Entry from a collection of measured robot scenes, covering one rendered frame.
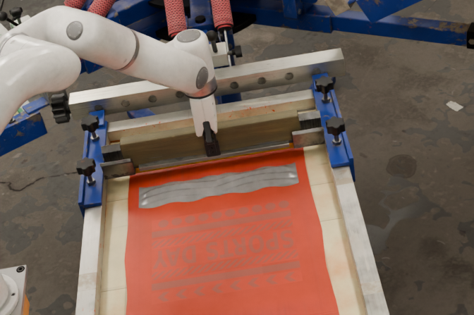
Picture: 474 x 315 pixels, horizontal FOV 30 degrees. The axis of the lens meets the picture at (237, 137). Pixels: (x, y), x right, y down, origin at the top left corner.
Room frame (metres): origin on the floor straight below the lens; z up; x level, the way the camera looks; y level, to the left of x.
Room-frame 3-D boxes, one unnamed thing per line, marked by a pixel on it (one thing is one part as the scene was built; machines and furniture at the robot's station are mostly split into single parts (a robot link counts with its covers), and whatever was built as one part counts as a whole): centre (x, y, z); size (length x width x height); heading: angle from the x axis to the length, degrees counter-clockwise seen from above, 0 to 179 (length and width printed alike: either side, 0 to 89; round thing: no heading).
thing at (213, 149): (1.55, 0.06, 1.03); 0.03 x 0.03 x 0.07; 88
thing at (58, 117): (1.83, 0.40, 1.02); 0.07 x 0.06 x 0.07; 178
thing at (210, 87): (1.59, 0.06, 1.18); 0.09 x 0.07 x 0.03; 178
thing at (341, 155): (1.59, -0.22, 0.97); 0.30 x 0.05 x 0.07; 178
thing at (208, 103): (1.59, 0.06, 1.12); 0.10 x 0.07 x 0.11; 178
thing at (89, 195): (1.62, 0.34, 0.97); 0.30 x 0.05 x 0.07; 178
